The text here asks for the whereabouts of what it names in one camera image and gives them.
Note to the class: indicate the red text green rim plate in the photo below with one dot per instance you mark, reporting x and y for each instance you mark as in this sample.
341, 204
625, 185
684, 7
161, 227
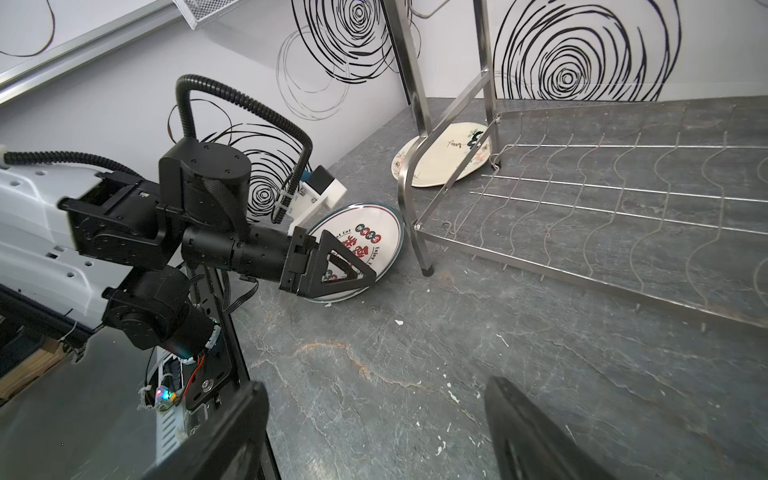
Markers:
373, 232

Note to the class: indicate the cream floral plate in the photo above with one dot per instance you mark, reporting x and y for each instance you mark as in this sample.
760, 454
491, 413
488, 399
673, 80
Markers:
439, 162

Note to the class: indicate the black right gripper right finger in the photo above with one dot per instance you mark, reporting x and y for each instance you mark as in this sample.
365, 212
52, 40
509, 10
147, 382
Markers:
529, 445

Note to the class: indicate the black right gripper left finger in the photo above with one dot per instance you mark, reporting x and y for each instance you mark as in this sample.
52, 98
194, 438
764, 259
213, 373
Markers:
231, 445

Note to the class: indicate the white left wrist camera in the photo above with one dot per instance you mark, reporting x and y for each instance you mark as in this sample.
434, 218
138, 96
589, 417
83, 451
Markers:
316, 191

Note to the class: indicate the white wire wall shelf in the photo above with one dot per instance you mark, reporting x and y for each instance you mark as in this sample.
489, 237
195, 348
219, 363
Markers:
198, 13

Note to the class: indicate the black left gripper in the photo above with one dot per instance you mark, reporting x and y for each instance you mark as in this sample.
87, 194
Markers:
203, 193

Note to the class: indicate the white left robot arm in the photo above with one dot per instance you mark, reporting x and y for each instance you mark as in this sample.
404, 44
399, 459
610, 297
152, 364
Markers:
116, 219

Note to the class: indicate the stainless steel dish rack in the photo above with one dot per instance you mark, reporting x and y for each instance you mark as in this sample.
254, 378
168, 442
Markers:
628, 145

